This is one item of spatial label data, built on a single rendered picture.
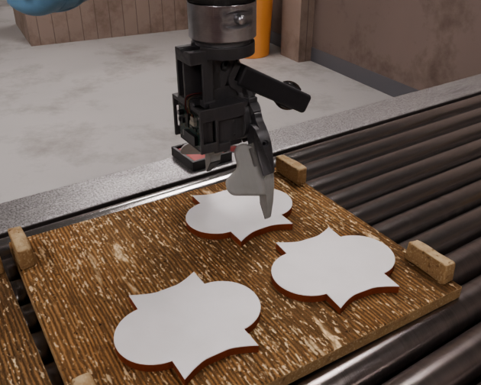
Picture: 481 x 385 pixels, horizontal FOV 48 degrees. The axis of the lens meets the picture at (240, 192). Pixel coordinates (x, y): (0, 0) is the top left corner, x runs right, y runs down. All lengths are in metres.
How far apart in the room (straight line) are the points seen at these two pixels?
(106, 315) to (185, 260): 0.12
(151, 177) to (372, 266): 0.40
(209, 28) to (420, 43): 3.38
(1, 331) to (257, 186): 0.31
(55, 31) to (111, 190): 4.97
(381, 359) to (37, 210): 0.51
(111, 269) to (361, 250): 0.29
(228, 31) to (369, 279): 0.30
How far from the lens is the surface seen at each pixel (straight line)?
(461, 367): 0.59
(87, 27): 5.83
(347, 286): 0.60
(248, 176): 0.62
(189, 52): 0.59
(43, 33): 5.76
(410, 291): 0.62
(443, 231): 0.77
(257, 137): 0.62
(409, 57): 4.00
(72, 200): 0.84
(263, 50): 5.00
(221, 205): 0.72
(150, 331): 0.54
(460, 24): 3.68
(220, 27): 0.58
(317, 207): 0.75
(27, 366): 0.55
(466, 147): 1.03
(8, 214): 0.83
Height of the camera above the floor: 1.32
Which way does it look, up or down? 29 degrees down
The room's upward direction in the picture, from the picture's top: straight up
